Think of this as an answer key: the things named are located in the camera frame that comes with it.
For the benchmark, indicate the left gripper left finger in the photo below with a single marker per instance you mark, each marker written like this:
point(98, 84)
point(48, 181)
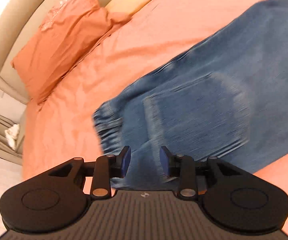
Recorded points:
point(101, 171)

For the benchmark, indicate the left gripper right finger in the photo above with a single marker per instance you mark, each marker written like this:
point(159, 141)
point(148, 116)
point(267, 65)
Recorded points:
point(195, 177)

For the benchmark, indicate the blue denim jeans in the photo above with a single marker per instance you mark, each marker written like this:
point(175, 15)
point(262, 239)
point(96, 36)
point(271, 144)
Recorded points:
point(227, 97)

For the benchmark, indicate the orange bed duvet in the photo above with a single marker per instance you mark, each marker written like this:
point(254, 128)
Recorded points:
point(62, 127)

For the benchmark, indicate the white crumpled cloth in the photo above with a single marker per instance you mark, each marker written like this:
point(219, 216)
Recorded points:
point(11, 135)

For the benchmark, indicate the orange pillow left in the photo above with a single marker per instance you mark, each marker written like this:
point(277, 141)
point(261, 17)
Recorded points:
point(68, 32)

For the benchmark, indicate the yellow pillow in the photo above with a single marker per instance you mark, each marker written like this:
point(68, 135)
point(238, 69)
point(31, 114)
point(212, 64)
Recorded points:
point(128, 7)

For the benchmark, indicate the beige upholstered headboard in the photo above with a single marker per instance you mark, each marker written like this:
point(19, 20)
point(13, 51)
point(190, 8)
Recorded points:
point(19, 21)

